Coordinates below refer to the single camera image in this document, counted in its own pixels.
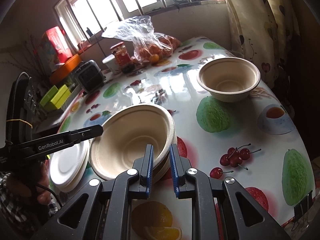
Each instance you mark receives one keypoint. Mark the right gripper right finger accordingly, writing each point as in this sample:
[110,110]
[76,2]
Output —
[179,165]

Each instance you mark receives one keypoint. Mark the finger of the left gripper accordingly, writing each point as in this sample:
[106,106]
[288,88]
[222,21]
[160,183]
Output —
[91,132]

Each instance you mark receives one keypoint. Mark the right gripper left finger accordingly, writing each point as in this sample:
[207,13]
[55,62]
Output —
[143,183]

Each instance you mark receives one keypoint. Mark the beige paper bowl stack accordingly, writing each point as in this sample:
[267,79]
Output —
[125,137]

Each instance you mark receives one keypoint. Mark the left hand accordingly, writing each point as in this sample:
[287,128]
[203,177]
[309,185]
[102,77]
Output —
[21,187]

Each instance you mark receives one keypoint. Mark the white paper plate stack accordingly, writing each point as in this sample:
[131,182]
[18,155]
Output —
[68,166]

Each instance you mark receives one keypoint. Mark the lime green box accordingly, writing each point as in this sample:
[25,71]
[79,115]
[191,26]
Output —
[48,96]

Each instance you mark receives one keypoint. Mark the small grey fan heater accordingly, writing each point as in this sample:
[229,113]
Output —
[89,76]

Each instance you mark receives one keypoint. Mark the orange plastic tray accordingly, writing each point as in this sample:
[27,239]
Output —
[63,71]

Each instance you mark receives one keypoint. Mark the white plastic tub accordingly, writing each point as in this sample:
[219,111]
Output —
[111,63]

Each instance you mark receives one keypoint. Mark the red labelled glass jar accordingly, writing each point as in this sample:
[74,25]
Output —
[120,53]

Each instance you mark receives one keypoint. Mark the red gift box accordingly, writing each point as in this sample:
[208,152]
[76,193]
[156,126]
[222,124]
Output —
[54,48]

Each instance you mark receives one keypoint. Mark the loose orange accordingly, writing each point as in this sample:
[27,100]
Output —
[154,58]

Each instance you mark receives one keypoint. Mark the clear plastic bag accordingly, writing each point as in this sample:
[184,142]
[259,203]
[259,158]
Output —
[131,30]

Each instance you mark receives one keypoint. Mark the oranges in bag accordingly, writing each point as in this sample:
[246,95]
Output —
[162,44]

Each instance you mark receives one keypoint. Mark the black binder clip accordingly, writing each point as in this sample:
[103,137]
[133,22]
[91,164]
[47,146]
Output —
[303,206]

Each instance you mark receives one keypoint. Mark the floral beige curtain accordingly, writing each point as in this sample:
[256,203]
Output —
[262,32]

